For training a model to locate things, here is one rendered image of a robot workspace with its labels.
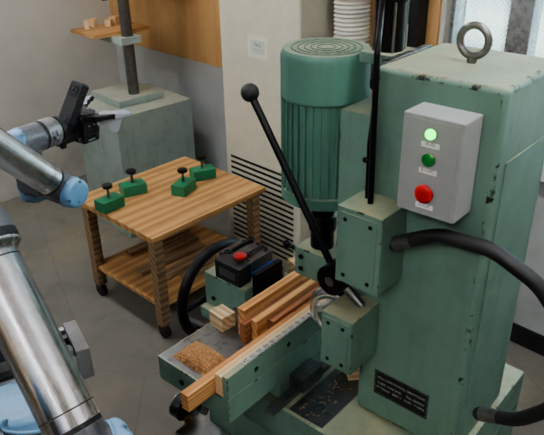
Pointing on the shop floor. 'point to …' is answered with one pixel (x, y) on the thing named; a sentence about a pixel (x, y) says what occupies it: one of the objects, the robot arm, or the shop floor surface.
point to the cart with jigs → (165, 226)
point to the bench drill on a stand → (115, 23)
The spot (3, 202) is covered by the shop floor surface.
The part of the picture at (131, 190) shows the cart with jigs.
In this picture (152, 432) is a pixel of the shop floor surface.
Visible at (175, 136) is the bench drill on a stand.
